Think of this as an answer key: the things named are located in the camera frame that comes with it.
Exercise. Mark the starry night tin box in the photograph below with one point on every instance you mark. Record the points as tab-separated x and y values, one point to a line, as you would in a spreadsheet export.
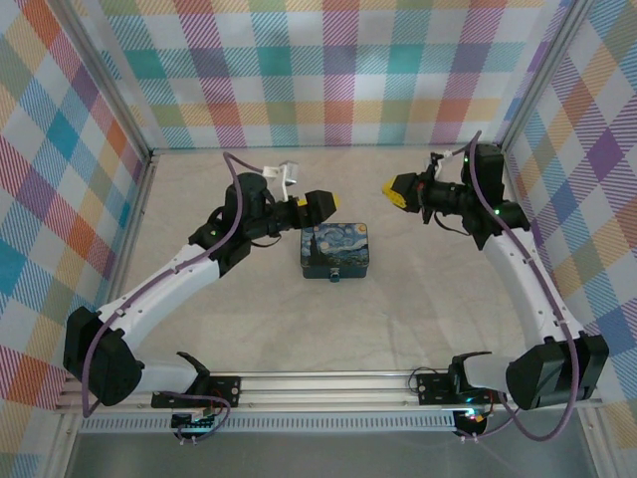
333	246

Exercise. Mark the small blue padlock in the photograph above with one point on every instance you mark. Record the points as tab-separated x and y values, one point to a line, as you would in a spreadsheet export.
335	276

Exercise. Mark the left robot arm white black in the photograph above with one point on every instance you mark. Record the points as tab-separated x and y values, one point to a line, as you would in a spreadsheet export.
164	284

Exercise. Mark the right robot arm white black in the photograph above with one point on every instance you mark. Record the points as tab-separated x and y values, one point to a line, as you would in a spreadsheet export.
527	289

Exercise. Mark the right controller circuit board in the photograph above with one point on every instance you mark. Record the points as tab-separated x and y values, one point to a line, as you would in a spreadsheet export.
473	415

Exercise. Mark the controller circuit board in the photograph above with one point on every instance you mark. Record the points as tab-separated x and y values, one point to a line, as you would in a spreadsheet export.
196	420
473	415

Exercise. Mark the left controller circuit board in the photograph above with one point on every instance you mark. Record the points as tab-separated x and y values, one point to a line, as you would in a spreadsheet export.
196	420

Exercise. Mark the grey metal sheet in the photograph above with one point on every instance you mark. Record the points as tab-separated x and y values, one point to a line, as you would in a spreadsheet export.
323	455

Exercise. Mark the aluminium right frame post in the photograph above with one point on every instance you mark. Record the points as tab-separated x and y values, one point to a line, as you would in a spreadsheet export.
547	70

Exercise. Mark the aluminium frame post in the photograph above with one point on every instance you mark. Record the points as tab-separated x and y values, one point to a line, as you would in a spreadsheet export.
107	74
547	70

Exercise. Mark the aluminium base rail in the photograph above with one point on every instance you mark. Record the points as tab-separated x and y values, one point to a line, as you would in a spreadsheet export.
323	391

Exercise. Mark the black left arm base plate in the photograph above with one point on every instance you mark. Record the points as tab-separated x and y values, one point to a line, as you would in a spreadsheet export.
226	391

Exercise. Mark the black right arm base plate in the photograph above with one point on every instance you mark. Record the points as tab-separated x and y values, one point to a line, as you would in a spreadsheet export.
433	388

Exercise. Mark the aluminium left frame post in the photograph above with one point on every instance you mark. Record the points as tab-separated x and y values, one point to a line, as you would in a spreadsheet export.
107	74

